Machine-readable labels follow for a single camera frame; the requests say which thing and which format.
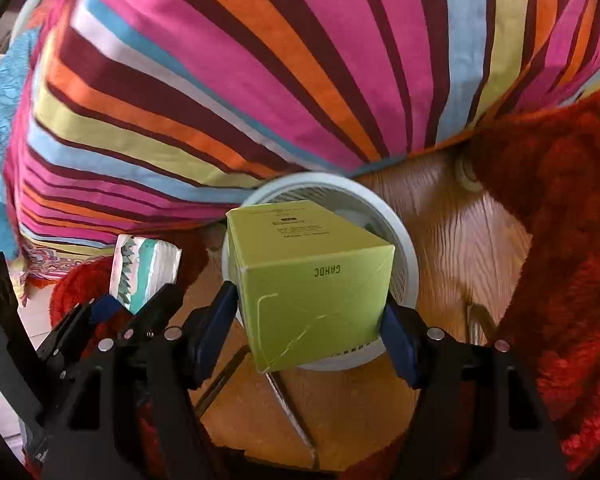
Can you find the red shaggy rug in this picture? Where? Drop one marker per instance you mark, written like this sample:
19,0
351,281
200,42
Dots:
570,260

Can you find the white plastic mesh basket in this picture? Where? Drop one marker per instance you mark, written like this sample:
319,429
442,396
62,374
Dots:
405,260

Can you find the blue patterned blanket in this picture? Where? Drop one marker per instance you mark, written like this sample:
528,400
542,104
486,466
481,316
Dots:
0,110

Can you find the lime green cardboard box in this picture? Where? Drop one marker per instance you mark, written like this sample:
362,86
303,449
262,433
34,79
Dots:
310,280

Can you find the paisley patterned bed sheet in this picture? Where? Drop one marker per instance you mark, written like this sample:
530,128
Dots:
45,260

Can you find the white round bed foot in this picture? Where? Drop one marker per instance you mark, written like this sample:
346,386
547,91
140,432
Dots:
465,175

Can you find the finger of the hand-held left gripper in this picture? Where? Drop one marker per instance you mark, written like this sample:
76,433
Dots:
102,306
155,305

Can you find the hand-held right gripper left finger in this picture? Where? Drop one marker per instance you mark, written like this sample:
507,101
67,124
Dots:
215,330

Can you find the colourful striped bed cover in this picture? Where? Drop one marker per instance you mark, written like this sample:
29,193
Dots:
280,60

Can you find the green and white packet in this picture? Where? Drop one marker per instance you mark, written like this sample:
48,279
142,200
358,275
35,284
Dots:
145,265

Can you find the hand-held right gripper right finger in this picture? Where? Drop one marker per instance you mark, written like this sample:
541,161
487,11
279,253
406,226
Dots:
400,350

